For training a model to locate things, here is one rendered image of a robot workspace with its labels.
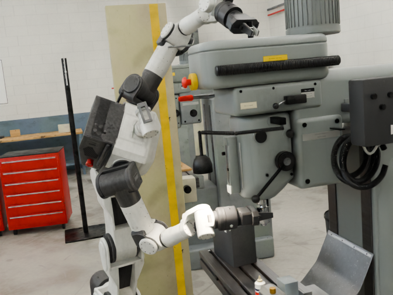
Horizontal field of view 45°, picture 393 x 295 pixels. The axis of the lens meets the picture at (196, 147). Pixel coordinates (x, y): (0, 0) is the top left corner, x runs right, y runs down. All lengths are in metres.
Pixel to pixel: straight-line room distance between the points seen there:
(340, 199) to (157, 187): 1.74
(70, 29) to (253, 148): 9.21
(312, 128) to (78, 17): 9.27
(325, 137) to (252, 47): 0.42
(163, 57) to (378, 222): 1.08
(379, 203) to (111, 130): 1.05
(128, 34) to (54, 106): 7.35
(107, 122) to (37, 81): 8.77
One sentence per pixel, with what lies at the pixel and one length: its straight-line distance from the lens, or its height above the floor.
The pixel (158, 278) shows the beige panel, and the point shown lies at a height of 0.31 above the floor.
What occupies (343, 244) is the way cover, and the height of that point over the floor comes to 1.04.
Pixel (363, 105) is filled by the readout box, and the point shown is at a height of 1.65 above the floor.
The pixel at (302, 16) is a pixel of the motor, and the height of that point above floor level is 1.96.
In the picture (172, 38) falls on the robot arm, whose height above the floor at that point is 1.94.
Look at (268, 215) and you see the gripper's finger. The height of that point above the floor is 1.24.
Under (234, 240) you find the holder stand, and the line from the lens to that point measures 2.20.
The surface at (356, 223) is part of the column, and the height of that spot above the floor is 1.15.
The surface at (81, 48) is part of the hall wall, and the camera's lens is 10.68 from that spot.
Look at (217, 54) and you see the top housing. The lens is 1.60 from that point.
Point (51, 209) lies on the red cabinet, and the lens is 6.30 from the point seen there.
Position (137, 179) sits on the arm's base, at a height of 1.41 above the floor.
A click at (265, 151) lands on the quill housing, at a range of 1.70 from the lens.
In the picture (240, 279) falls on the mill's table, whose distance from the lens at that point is 2.13.
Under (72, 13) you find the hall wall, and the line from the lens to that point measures 10.76.
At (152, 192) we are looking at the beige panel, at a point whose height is 0.97.
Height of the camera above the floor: 1.78
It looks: 9 degrees down
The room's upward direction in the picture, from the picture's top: 5 degrees counter-clockwise
